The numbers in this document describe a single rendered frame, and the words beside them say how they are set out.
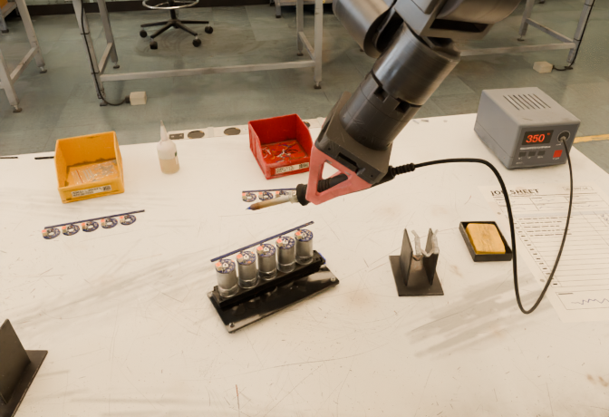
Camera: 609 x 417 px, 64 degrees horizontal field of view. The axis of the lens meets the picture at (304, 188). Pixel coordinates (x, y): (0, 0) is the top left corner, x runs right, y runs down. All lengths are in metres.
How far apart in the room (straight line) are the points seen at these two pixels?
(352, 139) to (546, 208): 0.50
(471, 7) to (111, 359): 0.52
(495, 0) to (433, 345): 0.39
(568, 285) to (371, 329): 0.28
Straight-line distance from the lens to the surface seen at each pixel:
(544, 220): 0.85
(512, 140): 0.93
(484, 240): 0.76
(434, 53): 0.41
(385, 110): 0.43
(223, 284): 0.62
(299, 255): 0.65
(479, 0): 0.39
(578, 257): 0.81
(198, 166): 0.92
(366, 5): 0.45
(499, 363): 0.63
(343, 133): 0.44
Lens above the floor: 1.23
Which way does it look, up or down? 35 degrees down
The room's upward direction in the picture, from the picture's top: straight up
